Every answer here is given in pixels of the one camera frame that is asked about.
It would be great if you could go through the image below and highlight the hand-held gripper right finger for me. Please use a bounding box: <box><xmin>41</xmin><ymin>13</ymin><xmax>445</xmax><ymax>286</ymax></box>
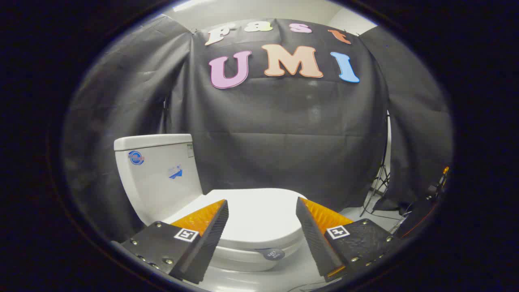
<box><xmin>296</xmin><ymin>197</ymin><xmax>401</xmax><ymax>283</ymax></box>

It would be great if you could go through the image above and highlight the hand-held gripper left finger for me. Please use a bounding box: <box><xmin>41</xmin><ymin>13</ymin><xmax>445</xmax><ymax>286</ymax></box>
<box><xmin>120</xmin><ymin>199</ymin><xmax>229</xmax><ymax>285</ymax></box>

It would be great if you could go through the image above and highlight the dark round lid tab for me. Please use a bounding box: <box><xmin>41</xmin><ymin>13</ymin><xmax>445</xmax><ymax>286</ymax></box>
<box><xmin>257</xmin><ymin>248</ymin><xmax>285</xmax><ymax>261</ymax></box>

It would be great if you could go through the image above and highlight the white toilet lid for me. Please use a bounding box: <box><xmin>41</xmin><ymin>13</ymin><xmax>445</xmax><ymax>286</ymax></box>
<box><xmin>163</xmin><ymin>188</ymin><xmax>308</xmax><ymax>250</ymax></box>

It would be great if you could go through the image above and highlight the white toilet bowl with seat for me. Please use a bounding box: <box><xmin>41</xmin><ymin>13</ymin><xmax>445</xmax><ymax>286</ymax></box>
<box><xmin>207</xmin><ymin>237</ymin><xmax>305</xmax><ymax>273</ymax></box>

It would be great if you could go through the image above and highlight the white toilet tank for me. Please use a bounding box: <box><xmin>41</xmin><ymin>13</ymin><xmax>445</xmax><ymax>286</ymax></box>
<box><xmin>114</xmin><ymin>134</ymin><xmax>204</xmax><ymax>226</ymax></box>

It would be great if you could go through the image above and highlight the black tripod stand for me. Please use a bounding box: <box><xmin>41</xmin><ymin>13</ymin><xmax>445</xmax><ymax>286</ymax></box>
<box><xmin>360</xmin><ymin>114</ymin><xmax>392</xmax><ymax>217</ymax></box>

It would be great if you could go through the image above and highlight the black backdrop cloth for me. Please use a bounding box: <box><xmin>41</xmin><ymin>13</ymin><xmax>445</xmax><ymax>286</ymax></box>
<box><xmin>63</xmin><ymin>16</ymin><xmax>454</xmax><ymax>244</ymax></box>

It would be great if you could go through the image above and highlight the dark device with orange part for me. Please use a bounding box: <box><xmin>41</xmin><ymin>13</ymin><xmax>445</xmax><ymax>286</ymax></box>
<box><xmin>397</xmin><ymin>166</ymin><xmax>450</xmax><ymax>239</ymax></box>

